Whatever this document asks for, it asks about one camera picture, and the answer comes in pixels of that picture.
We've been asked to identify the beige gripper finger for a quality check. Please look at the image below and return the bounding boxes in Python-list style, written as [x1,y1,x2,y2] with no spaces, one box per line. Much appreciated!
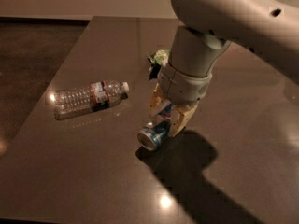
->
[149,84,171,118]
[168,102,199,137]

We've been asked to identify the blue silver redbull can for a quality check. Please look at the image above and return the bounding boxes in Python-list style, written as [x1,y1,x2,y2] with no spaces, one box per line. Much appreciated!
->
[136,103,173,152]

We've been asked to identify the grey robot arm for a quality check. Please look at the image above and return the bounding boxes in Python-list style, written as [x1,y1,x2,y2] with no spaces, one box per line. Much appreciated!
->
[149,0,299,136]

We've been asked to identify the crumpled green chip bag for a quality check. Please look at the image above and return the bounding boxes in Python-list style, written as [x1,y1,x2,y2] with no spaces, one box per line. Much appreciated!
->
[148,49,170,80]

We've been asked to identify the clear plastic water bottle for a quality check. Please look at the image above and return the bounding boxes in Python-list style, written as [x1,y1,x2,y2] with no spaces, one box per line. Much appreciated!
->
[54,80,130,119]

